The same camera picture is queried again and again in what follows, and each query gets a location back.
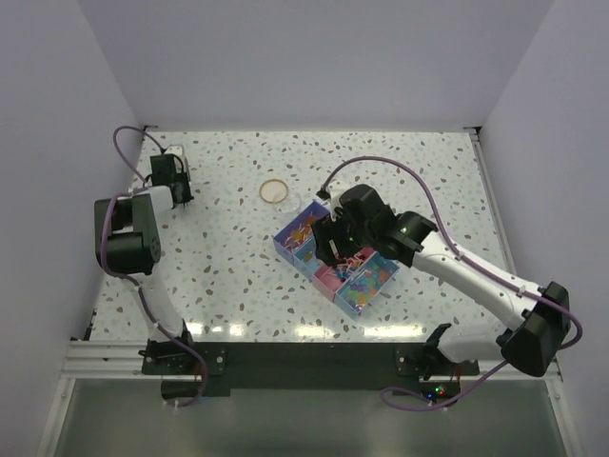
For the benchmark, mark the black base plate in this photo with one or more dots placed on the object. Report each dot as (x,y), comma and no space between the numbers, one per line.
(217,369)

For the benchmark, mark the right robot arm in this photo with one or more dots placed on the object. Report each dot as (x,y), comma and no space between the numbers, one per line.
(534,318)

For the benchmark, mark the purple candy box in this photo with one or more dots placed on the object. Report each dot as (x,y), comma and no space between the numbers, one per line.
(294,235)

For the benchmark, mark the pink candy box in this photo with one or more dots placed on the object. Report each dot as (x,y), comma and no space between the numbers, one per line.
(328,280)

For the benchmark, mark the aluminium frame rail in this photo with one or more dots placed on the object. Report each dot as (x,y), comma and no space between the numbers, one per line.
(87,360)

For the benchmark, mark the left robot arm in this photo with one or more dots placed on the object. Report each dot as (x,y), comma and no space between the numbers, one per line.
(128,246)

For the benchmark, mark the gold jar lid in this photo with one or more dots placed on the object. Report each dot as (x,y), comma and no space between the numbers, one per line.
(273,191)

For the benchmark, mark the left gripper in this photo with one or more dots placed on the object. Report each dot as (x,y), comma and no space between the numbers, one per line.
(186,195)

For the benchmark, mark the light blue candy box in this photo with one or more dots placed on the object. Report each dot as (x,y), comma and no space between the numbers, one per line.
(362,278)

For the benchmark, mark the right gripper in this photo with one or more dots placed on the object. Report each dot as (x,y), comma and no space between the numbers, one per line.
(324,230)

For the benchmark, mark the clear plastic jar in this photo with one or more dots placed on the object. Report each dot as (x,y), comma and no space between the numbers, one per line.
(287,203)

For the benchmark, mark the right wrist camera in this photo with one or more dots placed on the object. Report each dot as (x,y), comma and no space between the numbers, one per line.
(331,194)

